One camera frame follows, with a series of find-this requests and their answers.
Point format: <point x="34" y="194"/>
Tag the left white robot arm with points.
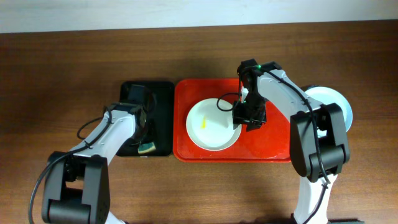
<point x="76" y="186"/>

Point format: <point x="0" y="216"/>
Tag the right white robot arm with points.
<point x="318" y="142"/>

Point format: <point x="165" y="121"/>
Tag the red plastic tray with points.
<point x="270" y="143"/>

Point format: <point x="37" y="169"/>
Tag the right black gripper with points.
<point x="238" y="117"/>

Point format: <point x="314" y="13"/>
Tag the green yellow sponge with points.
<point x="146" y="148"/>

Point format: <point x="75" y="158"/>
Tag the light blue plate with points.
<point x="327" y="96"/>

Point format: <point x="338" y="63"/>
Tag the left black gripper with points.
<point x="152" y="134"/>

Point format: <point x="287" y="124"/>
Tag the black rectangular tray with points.
<point x="161" y="111"/>

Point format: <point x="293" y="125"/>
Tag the white plate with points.
<point x="209" y="125"/>

